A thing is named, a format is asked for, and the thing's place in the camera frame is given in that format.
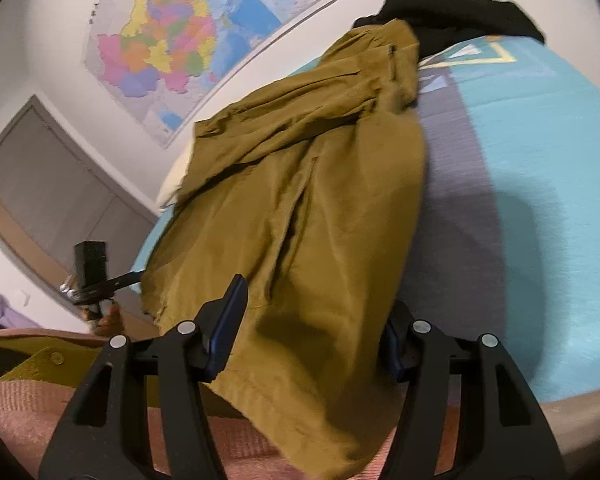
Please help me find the olive green jacket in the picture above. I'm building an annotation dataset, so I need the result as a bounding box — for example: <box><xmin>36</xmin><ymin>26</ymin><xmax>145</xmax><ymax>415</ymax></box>
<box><xmin>0</xmin><ymin>32</ymin><xmax>427</xmax><ymax>479</ymax></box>

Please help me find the person's left hand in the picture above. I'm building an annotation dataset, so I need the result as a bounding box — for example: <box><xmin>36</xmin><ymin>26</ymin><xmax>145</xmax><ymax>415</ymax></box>
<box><xmin>81</xmin><ymin>301</ymin><xmax>125</xmax><ymax>338</ymax></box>

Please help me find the grey wooden door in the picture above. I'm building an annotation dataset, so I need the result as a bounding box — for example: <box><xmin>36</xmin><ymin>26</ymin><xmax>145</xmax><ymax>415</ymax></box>
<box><xmin>0</xmin><ymin>93</ymin><xmax>161</xmax><ymax>340</ymax></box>

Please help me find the cream white pillow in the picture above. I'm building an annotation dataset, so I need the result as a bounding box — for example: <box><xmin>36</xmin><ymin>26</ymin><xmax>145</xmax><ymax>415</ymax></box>
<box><xmin>156</xmin><ymin>138</ymin><xmax>195</xmax><ymax>209</ymax></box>

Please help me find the blue grey bed sheet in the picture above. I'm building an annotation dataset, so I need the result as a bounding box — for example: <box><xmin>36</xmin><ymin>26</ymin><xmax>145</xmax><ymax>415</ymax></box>
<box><xmin>130</xmin><ymin>34</ymin><xmax>600</xmax><ymax>406</ymax></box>

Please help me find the black garment on bed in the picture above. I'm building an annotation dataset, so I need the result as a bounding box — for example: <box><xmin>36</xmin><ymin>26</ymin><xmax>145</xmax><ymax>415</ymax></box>
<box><xmin>348</xmin><ymin>0</ymin><xmax>545</xmax><ymax>63</ymax></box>

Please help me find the colourful wall map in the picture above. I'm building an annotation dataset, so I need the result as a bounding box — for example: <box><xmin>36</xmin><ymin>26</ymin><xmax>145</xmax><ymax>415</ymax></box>
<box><xmin>84</xmin><ymin>0</ymin><xmax>335</xmax><ymax>148</ymax></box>

